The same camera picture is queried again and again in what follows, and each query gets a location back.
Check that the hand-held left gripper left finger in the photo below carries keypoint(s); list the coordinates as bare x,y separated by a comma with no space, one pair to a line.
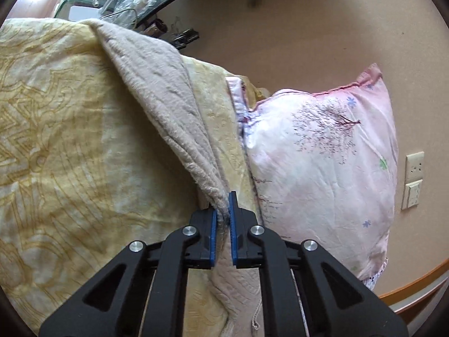
213,236

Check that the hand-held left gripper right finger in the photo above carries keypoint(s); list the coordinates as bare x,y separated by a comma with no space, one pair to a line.
233,232

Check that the pink floral pillow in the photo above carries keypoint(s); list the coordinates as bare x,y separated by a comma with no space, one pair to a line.
315,175

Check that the yellow patterned blanket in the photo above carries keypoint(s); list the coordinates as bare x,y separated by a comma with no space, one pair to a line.
70,147

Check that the white box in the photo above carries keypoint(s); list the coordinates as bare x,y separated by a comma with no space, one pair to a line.
83,12

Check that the cream wall switch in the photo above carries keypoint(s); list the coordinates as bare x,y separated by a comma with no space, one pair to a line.
413,194

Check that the cream wall socket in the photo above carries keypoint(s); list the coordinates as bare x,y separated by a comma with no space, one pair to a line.
415,167

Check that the dark metal table bracket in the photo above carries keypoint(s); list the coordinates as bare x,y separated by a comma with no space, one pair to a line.
184,38

